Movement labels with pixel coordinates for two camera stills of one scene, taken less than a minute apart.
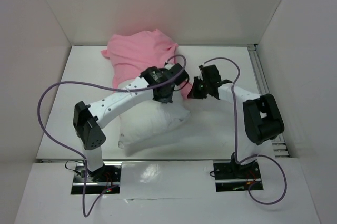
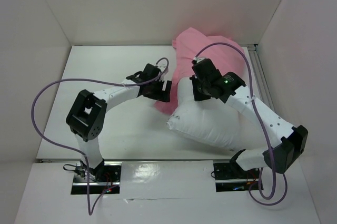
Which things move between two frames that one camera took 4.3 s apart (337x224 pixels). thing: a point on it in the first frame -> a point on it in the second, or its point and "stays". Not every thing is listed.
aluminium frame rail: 279,147 stays
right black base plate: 233,177 stays
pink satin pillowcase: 131,54 -> 185,48
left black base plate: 107,178 stays
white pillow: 151,123 -> 213,120
